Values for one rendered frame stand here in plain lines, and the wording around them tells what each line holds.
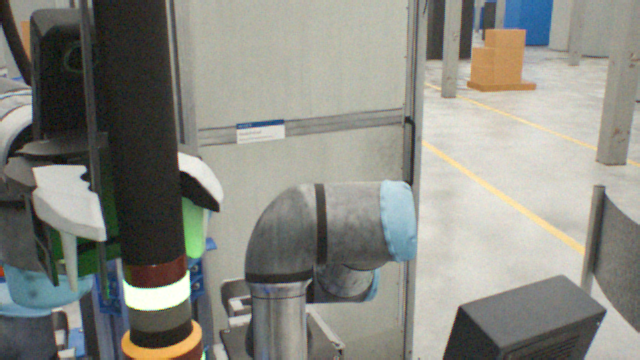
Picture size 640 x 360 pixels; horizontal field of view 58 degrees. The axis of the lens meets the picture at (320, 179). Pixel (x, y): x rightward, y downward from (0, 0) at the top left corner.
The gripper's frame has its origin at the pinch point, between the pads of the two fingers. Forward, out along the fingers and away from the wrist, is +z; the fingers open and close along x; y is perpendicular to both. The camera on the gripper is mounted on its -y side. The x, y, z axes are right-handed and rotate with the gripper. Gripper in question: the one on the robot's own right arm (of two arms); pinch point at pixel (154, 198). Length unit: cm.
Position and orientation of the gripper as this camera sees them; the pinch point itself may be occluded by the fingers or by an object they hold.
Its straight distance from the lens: 29.4
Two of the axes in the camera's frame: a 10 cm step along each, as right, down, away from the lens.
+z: 6.1, 2.2, -7.6
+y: 0.1, 9.6, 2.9
